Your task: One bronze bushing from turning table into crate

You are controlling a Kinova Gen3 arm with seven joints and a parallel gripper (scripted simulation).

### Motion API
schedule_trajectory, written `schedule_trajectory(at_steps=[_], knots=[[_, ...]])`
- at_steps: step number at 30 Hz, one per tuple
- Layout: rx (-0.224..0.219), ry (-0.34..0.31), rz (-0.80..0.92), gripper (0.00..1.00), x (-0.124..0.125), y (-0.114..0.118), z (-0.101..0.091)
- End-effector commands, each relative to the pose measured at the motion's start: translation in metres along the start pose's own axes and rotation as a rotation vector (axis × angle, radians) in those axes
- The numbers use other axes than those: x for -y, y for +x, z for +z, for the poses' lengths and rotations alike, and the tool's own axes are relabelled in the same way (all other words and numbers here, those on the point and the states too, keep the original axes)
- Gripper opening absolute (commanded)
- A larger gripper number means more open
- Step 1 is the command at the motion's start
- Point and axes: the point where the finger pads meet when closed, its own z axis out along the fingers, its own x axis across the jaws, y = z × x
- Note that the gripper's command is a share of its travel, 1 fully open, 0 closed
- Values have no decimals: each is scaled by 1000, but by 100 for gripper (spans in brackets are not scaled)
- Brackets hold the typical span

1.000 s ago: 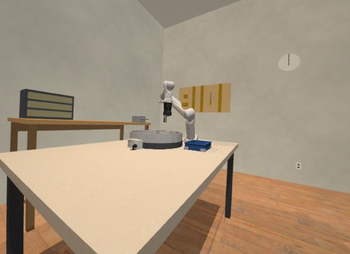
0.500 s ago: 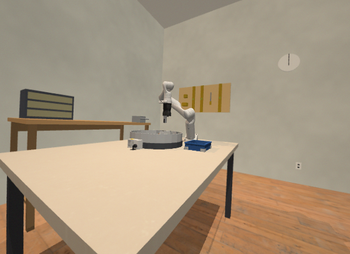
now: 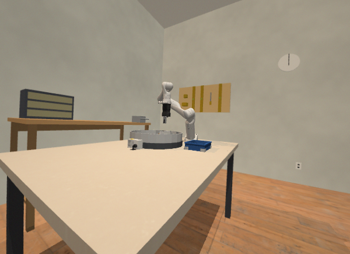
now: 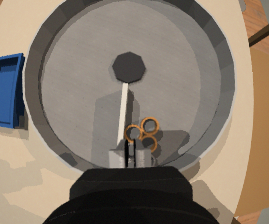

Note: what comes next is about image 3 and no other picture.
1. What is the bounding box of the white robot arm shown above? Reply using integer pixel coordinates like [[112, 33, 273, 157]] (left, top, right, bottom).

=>
[[157, 82, 195, 140]]

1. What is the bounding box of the blue crate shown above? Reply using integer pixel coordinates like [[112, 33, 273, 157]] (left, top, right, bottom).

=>
[[184, 140, 212, 152]]

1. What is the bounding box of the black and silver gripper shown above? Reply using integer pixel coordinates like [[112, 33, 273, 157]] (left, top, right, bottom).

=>
[[159, 98, 171, 123]]

